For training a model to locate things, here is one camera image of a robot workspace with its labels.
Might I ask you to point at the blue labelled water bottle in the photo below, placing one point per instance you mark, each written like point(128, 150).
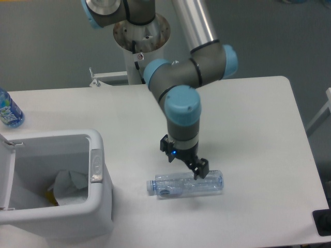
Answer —
point(11, 115)

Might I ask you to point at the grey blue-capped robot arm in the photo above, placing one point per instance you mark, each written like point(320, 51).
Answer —
point(175, 86)

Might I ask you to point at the white plastic trash can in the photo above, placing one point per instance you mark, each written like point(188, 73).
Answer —
point(29, 166)

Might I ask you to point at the white pedestal base frame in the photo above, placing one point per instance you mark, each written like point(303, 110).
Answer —
point(111, 76)

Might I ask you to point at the white paper trash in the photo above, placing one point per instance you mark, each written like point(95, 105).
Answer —
point(70, 188)

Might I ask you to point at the white frame at right edge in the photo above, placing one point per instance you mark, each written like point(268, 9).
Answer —
point(322, 114)

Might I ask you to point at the yellow trash in can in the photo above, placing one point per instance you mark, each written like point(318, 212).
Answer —
point(51, 198)

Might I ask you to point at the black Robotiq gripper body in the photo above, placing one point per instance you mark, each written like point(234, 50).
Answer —
point(184, 150)

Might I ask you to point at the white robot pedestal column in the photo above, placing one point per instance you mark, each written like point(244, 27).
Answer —
point(143, 42)

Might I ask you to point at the black clamp at table edge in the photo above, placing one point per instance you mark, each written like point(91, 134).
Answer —
point(322, 221)

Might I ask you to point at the crushed clear plastic bottle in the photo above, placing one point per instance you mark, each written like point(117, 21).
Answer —
point(180, 185)

